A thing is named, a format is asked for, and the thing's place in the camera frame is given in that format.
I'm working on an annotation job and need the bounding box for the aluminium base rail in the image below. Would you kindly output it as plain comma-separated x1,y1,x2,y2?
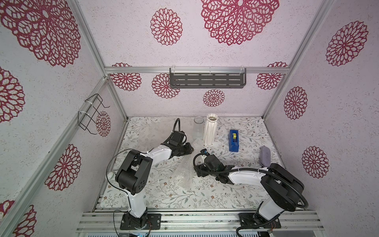
75,209,324,234

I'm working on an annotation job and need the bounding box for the black wire wall rack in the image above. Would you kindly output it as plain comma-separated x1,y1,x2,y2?
77,93,110,135

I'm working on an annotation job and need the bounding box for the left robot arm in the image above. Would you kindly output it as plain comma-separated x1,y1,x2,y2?
106,118,194,230

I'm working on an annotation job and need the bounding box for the clear bubble wrap sheet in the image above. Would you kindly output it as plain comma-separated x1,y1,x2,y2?
124,117,201,152

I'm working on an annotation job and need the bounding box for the grey slotted wall shelf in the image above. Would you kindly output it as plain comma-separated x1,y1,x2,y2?
169,68,246,89

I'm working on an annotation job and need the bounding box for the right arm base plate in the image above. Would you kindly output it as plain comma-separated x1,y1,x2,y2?
238,213,282,229

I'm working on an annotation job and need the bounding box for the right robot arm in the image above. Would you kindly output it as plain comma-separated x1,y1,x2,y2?
192,149,309,237

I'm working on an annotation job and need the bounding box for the white alarm clock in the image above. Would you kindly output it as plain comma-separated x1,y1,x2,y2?
106,171,115,181

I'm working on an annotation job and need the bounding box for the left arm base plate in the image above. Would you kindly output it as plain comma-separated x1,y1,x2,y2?
120,213,161,231

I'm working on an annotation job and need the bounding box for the blue tape dispenser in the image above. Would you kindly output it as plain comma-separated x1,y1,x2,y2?
229,129,239,152

